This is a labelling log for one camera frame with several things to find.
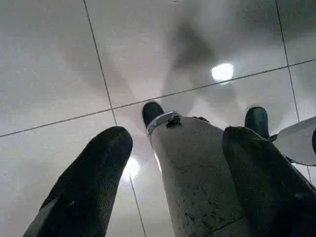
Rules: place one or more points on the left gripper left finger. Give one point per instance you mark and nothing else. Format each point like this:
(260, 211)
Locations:
(84, 187)

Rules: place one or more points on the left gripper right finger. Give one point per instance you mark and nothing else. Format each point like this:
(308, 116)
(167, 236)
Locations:
(271, 192)

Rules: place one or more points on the white robot right leg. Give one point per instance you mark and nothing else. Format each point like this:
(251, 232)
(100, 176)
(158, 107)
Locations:
(296, 140)

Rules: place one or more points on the black robot right foot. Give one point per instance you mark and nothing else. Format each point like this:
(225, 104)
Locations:
(256, 121)

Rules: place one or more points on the black robot foot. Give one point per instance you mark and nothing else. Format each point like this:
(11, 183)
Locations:
(150, 112)
(256, 121)

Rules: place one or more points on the black robot left foot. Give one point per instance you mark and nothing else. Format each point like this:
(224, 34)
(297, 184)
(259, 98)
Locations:
(150, 112)

